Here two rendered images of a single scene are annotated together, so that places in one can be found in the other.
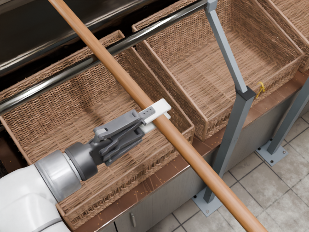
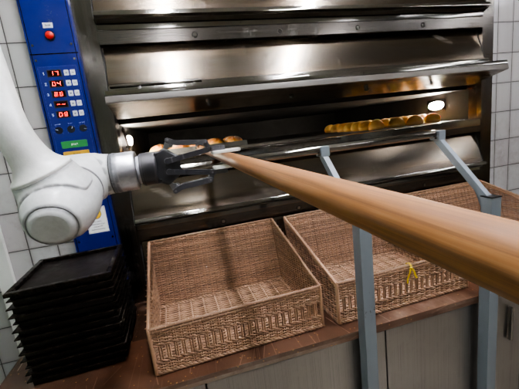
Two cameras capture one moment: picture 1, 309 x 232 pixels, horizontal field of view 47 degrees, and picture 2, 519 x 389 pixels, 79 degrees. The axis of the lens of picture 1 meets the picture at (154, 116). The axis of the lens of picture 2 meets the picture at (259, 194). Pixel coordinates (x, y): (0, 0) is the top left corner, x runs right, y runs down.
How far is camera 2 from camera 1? 0.75 m
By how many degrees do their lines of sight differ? 49
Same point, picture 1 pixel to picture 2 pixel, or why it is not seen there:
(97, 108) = (241, 289)
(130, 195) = (235, 357)
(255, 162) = not seen: outside the picture
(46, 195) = (102, 163)
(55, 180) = (115, 157)
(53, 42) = (211, 207)
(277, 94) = (444, 298)
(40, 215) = (85, 164)
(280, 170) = not seen: outside the picture
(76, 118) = (218, 294)
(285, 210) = not seen: outside the picture
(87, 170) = (145, 161)
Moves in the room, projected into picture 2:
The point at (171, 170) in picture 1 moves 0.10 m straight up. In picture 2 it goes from (292, 343) to (289, 315)
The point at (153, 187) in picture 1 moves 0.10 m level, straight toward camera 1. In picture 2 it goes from (264, 355) to (252, 380)
